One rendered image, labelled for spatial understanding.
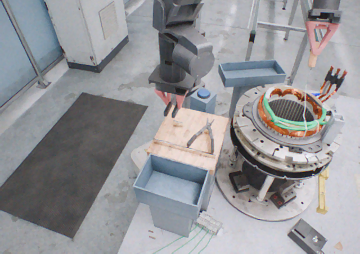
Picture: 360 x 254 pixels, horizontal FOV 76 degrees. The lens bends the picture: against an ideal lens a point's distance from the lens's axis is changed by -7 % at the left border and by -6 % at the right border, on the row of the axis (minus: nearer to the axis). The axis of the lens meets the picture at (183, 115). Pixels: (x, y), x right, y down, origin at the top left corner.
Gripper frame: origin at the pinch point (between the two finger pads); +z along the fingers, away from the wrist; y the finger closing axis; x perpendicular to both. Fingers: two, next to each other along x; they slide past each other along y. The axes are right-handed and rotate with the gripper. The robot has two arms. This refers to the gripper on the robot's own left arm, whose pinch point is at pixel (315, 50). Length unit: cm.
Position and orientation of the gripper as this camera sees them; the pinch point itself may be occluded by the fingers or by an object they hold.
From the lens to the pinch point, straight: 66.5
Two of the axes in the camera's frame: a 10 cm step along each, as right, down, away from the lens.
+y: 3.7, -3.4, 8.7
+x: -9.3, -1.7, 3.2
